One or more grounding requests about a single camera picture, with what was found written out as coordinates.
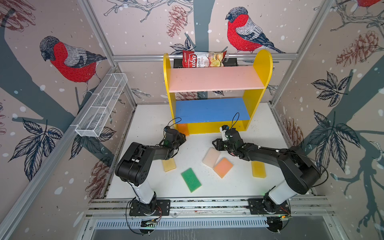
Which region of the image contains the yellow shelf with coloured boards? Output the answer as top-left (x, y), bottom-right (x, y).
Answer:
top-left (163, 50), bottom-right (273, 135)

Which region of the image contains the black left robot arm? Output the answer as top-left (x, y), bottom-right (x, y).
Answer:
top-left (115, 127), bottom-right (186, 213)

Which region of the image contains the green scrub sponge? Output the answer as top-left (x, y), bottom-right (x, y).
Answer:
top-left (181, 168), bottom-right (202, 193)

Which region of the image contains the red cassava chips bag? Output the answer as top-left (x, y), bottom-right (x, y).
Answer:
top-left (182, 51), bottom-right (227, 68)

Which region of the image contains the salmon orange sponge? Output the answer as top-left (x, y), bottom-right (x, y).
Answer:
top-left (213, 158), bottom-right (234, 179)

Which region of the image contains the orange scrub sponge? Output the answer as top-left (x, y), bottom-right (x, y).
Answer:
top-left (178, 124), bottom-right (190, 137)

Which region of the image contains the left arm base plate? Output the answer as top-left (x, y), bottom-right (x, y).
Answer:
top-left (128, 199), bottom-right (171, 217)

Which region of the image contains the light pink sponge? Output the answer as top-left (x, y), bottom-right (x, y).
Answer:
top-left (203, 148), bottom-right (221, 169)

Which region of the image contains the white wire mesh basket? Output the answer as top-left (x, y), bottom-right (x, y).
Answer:
top-left (75, 73), bottom-right (128, 138)

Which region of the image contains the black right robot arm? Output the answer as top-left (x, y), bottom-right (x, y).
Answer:
top-left (212, 125), bottom-right (322, 213)

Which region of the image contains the yellow rectangular sponge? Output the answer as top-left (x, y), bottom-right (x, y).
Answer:
top-left (251, 161), bottom-right (267, 179)

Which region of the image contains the pale yellow sponge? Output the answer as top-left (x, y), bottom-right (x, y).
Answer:
top-left (162, 158), bottom-right (177, 172)

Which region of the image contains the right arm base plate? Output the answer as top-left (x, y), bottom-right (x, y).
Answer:
top-left (247, 198), bottom-right (291, 215)

